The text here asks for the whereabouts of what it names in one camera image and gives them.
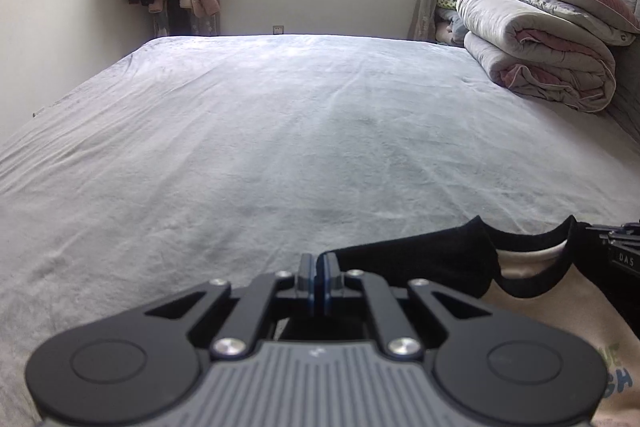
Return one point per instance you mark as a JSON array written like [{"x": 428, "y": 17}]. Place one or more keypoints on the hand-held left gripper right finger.
[{"x": 325, "y": 282}]

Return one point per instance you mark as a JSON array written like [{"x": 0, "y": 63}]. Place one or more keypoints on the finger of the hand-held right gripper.
[{"x": 612, "y": 230}]

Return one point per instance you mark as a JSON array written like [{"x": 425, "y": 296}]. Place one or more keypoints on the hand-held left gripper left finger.
[{"x": 306, "y": 282}]

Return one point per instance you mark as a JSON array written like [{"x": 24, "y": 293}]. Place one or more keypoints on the black and beige sweatshirt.
[{"x": 450, "y": 252}]

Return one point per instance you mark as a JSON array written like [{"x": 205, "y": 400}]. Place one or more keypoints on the stack of folded clothes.
[{"x": 447, "y": 19}]

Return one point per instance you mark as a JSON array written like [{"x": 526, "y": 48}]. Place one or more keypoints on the grey quilted headboard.
[{"x": 627, "y": 72}]

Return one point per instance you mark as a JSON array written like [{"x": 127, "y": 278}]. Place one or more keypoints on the bed with grey sheet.
[{"x": 250, "y": 132}]

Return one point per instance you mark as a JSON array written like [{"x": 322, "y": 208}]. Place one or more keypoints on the folded grey and pink quilt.
[{"x": 530, "y": 57}]

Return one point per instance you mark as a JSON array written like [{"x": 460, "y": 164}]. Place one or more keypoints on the wall outlet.
[{"x": 278, "y": 29}]

